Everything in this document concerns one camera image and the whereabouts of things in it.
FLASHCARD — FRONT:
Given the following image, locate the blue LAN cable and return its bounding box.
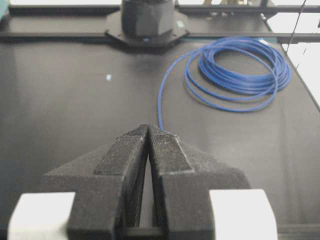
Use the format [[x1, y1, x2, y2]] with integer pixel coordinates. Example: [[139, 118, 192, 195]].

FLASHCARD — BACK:
[[156, 36, 292, 133]]

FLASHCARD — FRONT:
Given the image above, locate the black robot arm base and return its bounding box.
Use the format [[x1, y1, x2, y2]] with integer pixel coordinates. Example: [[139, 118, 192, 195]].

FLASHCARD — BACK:
[[105, 0, 189, 48]]

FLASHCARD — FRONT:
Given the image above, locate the black aluminium frame rail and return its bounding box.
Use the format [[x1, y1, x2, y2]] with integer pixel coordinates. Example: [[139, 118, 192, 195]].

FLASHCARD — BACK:
[[0, 2, 320, 47]]

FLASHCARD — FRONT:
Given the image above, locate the thin black hanging cable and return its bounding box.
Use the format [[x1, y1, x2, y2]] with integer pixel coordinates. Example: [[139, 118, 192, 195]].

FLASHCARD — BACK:
[[285, 0, 308, 55]]

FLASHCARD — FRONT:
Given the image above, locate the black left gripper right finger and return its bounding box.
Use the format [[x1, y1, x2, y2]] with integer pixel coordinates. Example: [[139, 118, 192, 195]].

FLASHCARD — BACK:
[[148, 125, 251, 240]]

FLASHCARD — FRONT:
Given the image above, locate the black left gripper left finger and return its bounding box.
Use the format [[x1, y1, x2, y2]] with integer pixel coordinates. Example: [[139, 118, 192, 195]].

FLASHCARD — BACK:
[[41, 124, 148, 240]]

